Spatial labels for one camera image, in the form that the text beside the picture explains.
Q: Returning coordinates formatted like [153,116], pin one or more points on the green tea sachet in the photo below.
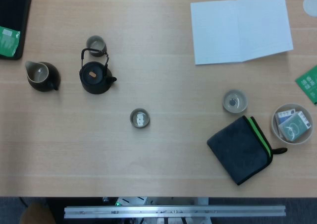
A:
[309,82]

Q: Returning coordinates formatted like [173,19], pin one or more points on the blue white tea packet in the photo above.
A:
[283,116]

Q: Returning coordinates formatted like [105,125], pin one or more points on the aluminium rail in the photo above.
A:
[173,211]

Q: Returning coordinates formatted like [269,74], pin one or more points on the black ceramic pitcher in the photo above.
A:
[54,72]

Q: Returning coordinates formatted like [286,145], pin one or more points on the black cast iron teapot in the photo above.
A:
[92,84]

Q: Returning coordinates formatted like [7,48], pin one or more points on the green sachet with white label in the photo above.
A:
[8,43]

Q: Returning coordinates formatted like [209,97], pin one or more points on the grey cloth with green trim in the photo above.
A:
[237,147]

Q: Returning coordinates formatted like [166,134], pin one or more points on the beige round bowl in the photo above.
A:
[274,131]

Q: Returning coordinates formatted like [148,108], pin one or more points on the open white notebook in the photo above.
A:
[215,30]

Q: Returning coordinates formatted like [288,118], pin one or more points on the orange brown seat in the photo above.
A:
[37,214]

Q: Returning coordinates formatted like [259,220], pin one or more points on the black tray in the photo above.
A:
[15,8]

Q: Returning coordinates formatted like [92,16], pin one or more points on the small cup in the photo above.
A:
[234,102]
[140,118]
[96,45]

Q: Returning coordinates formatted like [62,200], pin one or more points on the teal tea packet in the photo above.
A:
[293,128]

